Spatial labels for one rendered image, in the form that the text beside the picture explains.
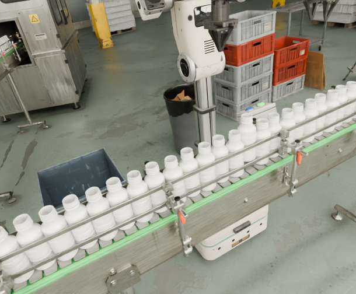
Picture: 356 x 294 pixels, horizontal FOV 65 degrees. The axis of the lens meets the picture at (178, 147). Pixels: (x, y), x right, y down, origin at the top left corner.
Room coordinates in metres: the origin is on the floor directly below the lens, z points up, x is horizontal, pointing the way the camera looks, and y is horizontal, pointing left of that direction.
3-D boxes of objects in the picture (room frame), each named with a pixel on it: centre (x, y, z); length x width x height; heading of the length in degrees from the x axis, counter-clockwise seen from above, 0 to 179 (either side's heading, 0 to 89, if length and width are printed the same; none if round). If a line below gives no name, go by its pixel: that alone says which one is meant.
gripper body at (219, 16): (0.96, -0.19, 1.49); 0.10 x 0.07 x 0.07; 31
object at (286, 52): (3.62, -1.49, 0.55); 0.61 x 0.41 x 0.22; 117
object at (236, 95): (3.24, -0.89, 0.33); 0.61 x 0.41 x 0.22; 121
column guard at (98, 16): (8.31, 1.59, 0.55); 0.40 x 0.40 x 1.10; 25
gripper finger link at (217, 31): (0.97, -0.18, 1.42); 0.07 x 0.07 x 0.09; 31
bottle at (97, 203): (0.57, 0.24, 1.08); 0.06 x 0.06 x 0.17
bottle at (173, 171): (0.67, 0.03, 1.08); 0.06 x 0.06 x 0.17
